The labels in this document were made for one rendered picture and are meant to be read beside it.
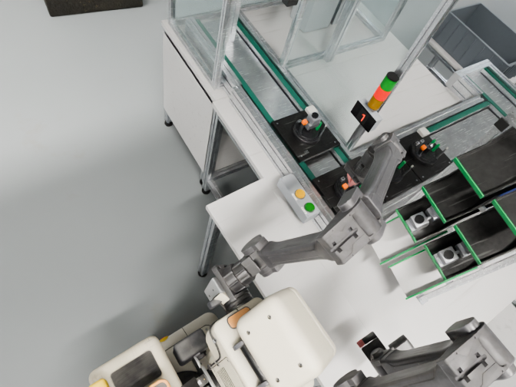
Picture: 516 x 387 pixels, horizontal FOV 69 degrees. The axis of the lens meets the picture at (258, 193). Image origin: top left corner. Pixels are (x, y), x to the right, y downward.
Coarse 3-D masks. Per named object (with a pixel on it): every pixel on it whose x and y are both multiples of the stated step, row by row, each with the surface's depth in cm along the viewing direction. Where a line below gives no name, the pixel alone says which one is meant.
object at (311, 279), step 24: (240, 192) 164; (264, 192) 166; (216, 216) 155; (240, 216) 158; (264, 216) 160; (288, 216) 163; (240, 240) 152; (288, 264) 151; (312, 264) 154; (264, 288) 144; (312, 288) 149; (336, 288) 151; (336, 312) 146; (336, 336) 141; (360, 336) 143; (336, 360) 137; (360, 360) 139
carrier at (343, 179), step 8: (336, 168) 167; (320, 176) 163; (328, 176) 164; (336, 176) 165; (344, 176) 163; (320, 184) 161; (328, 184) 162; (336, 184) 160; (360, 184) 163; (320, 192) 160; (328, 192) 160; (336, 192) 159; (328, 200) 158; (336, 200) 158; (384, 200) 164; (336, 208) 156
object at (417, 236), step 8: (416, 200) 132; (424, 200) 134; (400, 208) 133; (408, 208) 134; (416, 208) 133; (424, 208) 133; (488, 208) 124; (400, 216) 131; (408, 216) 133; (464, 216) 129; (472, 216) 125; (432, 224) 130; (440, 224) 130; (448, 224) 129; (408, 232) 130; (416, 232) 130; (424, 232) 130; (432, 232) 129; (416, 240) 127
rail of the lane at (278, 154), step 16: (240, 96) 178; (240, 112) 182; (256, 112) 175; (256, 128) 175; (272, 144) 168; (272, 160) 174; (288, 160) 165; (304, 176) 162; (320, 208) 156; (320, 224) 159
